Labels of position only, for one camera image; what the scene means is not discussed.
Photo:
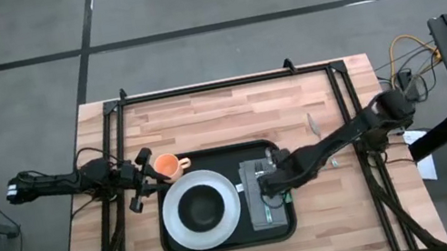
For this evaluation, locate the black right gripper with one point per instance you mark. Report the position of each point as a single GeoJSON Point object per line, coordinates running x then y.
{"type": "Point", "coordinates": [279, 178]}

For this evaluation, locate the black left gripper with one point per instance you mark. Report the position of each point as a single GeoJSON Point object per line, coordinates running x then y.
{"type": "Point", "coordinates": [133, 178]}

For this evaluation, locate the grey napkin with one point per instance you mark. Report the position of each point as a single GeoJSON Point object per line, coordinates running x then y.
{"type": "Point", "coordinates": [257, 214]}

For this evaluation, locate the white round plate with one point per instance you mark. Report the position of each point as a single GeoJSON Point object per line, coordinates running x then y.
{"type": "Point", "coordinates": [176, 226]}

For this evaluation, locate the black bowl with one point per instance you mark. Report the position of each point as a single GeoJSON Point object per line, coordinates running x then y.
{"type": "Point", "coordinates": [201, 208]}

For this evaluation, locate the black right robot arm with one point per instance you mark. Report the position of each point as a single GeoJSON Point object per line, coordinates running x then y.
{"type": "Point", "coordinates": [345, 134]}

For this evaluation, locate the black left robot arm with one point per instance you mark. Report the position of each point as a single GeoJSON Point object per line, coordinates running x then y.
{"type": "Point", "coordinates": [58, 182]}

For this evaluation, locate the black plastic tray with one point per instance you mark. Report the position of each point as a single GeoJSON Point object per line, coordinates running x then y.
{"type": "Point", "coordinates": [226, 242]}

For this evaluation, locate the white paper sheet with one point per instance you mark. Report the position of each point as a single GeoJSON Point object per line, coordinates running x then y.
{"type": "Point", "coordinates": [426, 163]}

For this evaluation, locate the black power adapter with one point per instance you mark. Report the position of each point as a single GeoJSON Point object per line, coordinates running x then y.
{"type": "Point", "coordinates": [404, 77]}

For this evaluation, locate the black aluminium rig frame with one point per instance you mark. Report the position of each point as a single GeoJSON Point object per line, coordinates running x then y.
{"type": "Point", "coordinates": [221, 84]}

